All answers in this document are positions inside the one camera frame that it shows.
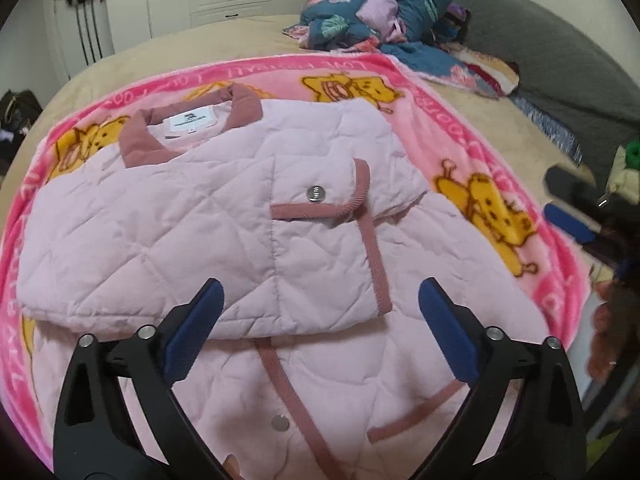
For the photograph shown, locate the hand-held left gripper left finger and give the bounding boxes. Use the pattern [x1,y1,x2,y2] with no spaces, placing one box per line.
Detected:
[52,278,236,480]

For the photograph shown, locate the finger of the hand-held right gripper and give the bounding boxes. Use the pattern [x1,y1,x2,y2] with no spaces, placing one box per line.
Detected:
[542,202,601,249]
[544,164,610,208]

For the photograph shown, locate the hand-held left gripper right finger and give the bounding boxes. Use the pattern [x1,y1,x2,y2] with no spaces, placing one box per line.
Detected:
[410,277,587,480]

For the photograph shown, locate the pink quilted jacket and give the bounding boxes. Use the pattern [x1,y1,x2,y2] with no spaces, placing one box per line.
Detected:
[15,82,552,480]

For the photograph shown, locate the person's right hand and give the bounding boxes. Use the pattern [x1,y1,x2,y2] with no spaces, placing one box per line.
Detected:
[586,280,640,382]

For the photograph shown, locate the green cloth item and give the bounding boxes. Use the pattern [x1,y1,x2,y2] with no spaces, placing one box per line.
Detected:
[606,139,640,202]

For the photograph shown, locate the dark blue patterned pillow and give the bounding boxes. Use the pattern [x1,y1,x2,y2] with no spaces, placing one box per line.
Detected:
[509,91,585,167]

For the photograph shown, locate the pink printed blanket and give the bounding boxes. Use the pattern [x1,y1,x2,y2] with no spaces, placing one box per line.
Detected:
[0,52,595,472]

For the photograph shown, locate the grey padded headboard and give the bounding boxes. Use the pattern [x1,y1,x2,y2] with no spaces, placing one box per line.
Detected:
[410,0,640,158]

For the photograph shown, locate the blue flamingo print quilt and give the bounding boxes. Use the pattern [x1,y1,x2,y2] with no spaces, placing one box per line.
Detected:
[281,0,522,99]

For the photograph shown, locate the dark brown bag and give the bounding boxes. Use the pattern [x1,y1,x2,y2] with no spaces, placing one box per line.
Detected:
[0,89,45,137]

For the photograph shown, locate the bed with beige sheet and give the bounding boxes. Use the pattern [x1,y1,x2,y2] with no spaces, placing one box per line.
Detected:
[0,12,603,281]

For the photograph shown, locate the white door with hanging bags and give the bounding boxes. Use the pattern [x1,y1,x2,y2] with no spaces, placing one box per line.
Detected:
[44,0,117,80]

